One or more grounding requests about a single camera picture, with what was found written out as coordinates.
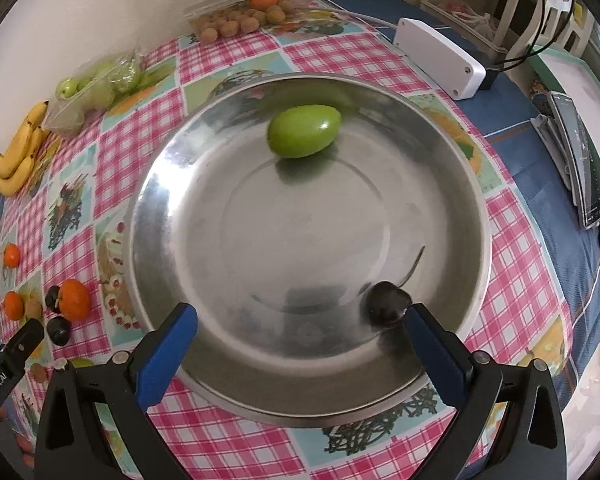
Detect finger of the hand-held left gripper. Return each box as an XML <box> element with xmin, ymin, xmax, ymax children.
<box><xmin>2</xmin><ymin>318</ymin><xmax>46</xmax><ymax>368</ymax></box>

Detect black cables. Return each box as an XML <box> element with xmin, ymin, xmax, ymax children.
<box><xmin>495</xmin><ymin>0</ymin><xmax>581</xmax><ymax>71</ymax></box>

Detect black power adapter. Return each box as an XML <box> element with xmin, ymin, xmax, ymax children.
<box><xmin>480</xmin><ymin>62</ymin><xmax>503</xmax><ymax>92</ymax></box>

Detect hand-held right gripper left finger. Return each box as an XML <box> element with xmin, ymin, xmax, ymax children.
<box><xmin>34</xmin><ymin>302</ymin><xmax>201</xmax><ymax>480</ymax></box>

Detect white shelf rack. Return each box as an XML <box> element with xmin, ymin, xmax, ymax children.
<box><xmin>422</xmin><ymin>0</ymin><xmax>596</xmax><ymax>61</ymax></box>

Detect white plastic bag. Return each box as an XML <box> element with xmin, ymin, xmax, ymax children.
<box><xmin>437</xmin><ymin>0</ymin><xmax>501</xmax><ymax>41</ymax></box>

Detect white plastic power box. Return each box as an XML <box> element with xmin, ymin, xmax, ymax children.
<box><xmin>394</xmin><ymin>17</ymin><xmax>487</xmax><ymax>101</ymax></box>

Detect clear bag of green jujubes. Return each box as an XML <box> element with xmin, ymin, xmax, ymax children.
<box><xmin>42</xmin><ymin>49</ymin><xmax>148</xmax><ymax>136</ymax></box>

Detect blue cloth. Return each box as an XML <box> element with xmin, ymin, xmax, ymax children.
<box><xmin>0</xmin><ymin>0</ymin><xmax>600</xmax><ymax>411</ymax></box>

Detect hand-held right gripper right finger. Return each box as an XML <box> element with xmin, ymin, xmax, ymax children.
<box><xmin>402</xmin><ymin>302</ymin><xmax>567</xmax><ymax>480</ymax></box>

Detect pink checkered tablecloth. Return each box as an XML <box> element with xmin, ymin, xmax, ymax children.
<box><xmin>0</xmin><ymin>0</ymin><xmax>581</xmax><ymax>480</ymax></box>

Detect yellow banana bunch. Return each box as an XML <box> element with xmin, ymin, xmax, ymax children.
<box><xmin>0</xmin><ymin>101</ymin><xmax>51</xmax><ymax>197</ymax></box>

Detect grey phone stand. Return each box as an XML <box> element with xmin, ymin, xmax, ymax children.
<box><xmin>530</xmin><ymin>114</ymin><xmax>578</xmax><ymax>206</ymax></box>

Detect pile of brown longans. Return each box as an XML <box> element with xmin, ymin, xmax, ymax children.
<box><xmin>195</xmin><ymin>0</ymin><xmax>301</xmax><ymax>43</ymax></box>

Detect large metal bowl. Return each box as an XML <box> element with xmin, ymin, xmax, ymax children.
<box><xmin>124</xmin><ymin>74</ymin><xmax>493</xmax><ymax>428</ymax></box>

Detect white cable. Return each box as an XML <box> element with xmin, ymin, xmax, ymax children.
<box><xmin>312</xmin><ymin>0</ymin><xmax>401</xmax><ymax>28</ymax></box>

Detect green framed board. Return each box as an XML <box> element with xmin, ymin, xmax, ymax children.
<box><xmin>527</xmin><ymin>50</ymin><xmax>600</xmax><ymax>226</ymax></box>

